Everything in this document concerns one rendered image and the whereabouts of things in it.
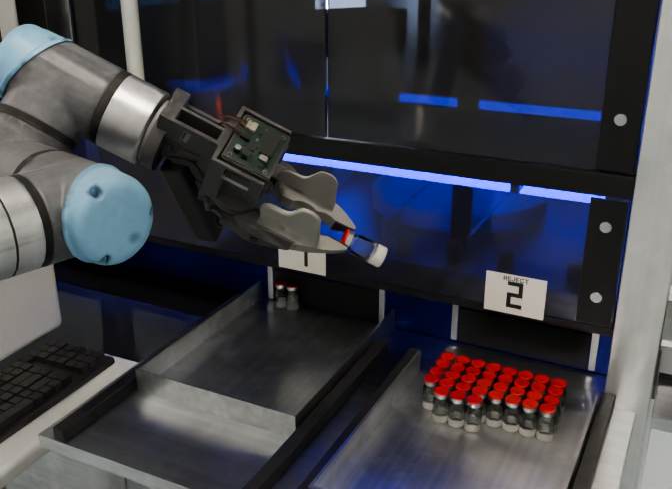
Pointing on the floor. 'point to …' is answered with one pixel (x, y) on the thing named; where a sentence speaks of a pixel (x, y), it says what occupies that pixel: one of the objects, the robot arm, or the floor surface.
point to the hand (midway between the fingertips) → (336, 237)
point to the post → (646, 255)
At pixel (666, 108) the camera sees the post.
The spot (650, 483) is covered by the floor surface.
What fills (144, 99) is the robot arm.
